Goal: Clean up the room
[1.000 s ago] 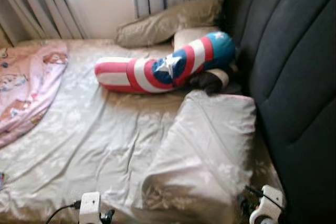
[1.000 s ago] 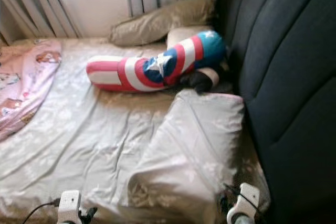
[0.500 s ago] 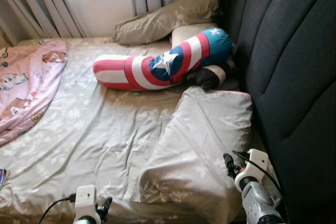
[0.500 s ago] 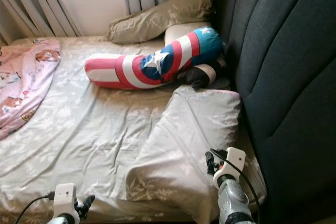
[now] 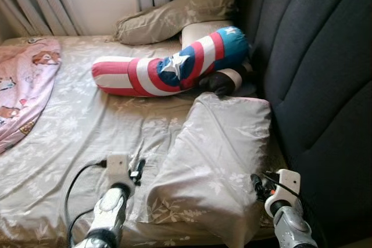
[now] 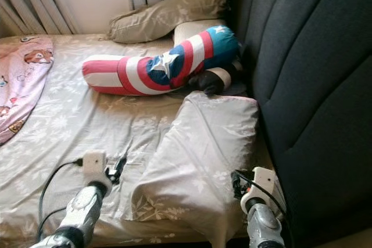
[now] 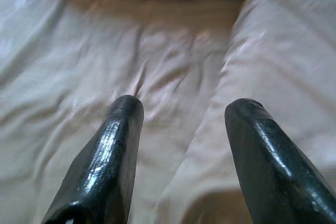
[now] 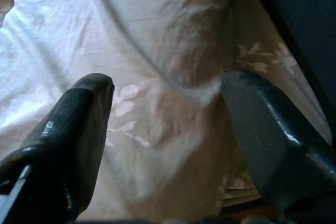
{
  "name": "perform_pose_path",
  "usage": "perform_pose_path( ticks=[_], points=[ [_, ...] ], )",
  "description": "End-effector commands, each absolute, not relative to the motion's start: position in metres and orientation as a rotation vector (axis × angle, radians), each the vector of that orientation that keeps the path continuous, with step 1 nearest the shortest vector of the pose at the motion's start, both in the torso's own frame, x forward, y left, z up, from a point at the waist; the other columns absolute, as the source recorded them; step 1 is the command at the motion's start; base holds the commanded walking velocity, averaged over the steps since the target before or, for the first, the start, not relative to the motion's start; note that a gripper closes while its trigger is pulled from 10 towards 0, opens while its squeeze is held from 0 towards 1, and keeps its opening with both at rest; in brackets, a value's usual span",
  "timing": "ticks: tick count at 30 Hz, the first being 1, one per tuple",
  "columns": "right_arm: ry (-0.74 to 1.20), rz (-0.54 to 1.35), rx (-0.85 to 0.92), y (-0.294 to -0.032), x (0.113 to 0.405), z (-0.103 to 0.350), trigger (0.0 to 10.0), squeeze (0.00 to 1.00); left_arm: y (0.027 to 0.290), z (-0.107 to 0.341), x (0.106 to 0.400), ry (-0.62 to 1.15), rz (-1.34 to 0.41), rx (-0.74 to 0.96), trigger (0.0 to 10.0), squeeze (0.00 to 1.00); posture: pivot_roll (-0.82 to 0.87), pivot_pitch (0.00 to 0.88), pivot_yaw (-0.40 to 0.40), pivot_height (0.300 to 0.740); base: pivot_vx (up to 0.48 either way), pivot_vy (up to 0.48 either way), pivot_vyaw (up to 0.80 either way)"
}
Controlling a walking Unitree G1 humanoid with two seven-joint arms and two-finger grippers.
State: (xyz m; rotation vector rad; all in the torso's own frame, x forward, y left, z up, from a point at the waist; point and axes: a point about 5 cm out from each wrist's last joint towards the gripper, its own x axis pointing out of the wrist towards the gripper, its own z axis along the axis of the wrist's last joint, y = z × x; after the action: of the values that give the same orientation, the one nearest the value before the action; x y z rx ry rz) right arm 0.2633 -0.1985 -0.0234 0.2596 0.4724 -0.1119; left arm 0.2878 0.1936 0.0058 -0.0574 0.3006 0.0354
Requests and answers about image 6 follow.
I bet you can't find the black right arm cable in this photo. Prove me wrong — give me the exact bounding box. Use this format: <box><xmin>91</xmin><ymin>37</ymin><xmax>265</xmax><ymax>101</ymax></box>
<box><xmin>235</xmin><ymin>171</ymin><xmax>285</xmax><ymax>211</ymax></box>

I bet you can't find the pink cartoon print blanket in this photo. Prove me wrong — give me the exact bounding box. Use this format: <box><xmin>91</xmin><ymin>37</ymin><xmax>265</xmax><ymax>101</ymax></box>
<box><xmin>0</xmin><ymin>35</ymin><xmax>55</xmax><ymax>146</ymax></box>

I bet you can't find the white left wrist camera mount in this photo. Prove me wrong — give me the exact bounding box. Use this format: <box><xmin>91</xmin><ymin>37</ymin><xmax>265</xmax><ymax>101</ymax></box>
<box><xmin>82</xmin><ymin>151</ymin><xmax>109</xmax><ymax>185</ymax></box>

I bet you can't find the light grey floral pillow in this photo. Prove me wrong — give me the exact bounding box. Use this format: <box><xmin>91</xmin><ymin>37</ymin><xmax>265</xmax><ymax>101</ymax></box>
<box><xmin>121</xmin><ymin>91</ymin><xmax>260</xmax><ymax>248</ymax></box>

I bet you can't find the olive floral pillow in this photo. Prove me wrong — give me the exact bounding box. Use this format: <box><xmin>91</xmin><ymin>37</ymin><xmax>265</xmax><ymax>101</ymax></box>
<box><xmin>107</xmin><ymin>0</ymin><xmax>228</xmax><ymax>44</ymax></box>

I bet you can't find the dark grey upholstered chair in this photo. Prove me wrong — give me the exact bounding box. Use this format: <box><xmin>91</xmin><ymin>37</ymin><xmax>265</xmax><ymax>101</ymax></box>
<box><xmin>226</xmin><ymin>0</ymin><xmax>372</xmax><ymax>248</ymax></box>

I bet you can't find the black and white plush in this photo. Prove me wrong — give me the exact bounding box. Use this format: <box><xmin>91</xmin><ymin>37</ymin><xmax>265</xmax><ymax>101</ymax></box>
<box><xmin>188</xmin><ymin>64</ymin><xmax>245</xmax><ymax>96</ymax></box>

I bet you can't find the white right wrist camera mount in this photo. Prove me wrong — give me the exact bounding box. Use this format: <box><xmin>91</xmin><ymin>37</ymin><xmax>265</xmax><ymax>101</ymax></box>
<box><xmin>239</xmin><ymin>167</ymin><xmax>279</xmax><ymax>214</ymax></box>

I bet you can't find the plain white pillow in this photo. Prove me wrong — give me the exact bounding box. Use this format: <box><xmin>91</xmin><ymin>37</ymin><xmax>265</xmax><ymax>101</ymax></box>
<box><xmin>172</xmin><ymin>19</ymin><xmax>225</xmax><ymax>46</ymax></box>

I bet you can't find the bed with beige floral sheet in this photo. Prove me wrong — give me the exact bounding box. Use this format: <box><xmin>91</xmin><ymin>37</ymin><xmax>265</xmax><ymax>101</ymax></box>
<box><xmin>0</xmin><ymin>33</ymin><xmax>277</xmax><ymax>246</ymax></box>

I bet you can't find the red white blue bolster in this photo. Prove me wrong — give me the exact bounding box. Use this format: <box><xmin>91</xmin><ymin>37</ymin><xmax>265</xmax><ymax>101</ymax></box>
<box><xmin>81</xmin><ymin>25</ymin><xmax>242</xmax><ymax>96</ymax></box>

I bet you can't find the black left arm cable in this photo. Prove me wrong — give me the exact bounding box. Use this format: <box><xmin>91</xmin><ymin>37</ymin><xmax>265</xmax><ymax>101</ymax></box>
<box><xmin>38</xmin><ymin>157</ymin><xmax>84</xmax><ymax>243</ymax></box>

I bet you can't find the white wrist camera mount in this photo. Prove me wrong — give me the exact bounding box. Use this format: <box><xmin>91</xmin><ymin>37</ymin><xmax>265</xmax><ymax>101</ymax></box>
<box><xmin>82</xmin><ymin>151</ymin><xmax>109</xmax><ymax>185</ymax></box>
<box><xmin>239</xmin><ymin>167</ymin><xmax>279</xmax><ymax>214</ymax></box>

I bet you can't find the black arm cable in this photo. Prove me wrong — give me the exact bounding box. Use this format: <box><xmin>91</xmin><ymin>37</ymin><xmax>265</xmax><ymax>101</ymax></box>
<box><xmin>38</xmin><ymin>157</ymin><xmax>84</xmax><ymax>243</ymax></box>
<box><xmin>235</xmin><ymin>171</ymin><xmax>285</xmax><ymax>211</ymax></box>

